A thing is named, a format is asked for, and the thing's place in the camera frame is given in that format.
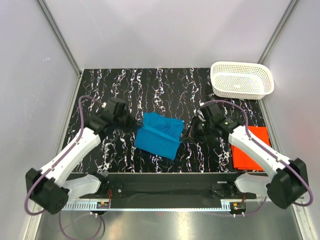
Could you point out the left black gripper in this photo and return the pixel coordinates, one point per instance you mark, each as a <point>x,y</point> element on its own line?
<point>133,125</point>

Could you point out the white plastic basket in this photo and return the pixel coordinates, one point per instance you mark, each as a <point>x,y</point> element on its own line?
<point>241,80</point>

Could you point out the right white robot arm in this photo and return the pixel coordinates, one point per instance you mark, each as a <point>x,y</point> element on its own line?
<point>262,155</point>

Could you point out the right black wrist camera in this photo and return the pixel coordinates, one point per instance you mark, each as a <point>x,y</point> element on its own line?
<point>212,113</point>

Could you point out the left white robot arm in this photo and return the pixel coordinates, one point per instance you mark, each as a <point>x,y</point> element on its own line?
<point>49,187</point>

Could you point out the blue t shirt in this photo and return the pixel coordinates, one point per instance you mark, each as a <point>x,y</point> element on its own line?
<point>159,135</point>

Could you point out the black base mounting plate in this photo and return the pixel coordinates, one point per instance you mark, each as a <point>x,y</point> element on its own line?
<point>172,190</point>

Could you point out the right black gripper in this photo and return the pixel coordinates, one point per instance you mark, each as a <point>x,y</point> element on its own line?
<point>193,129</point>

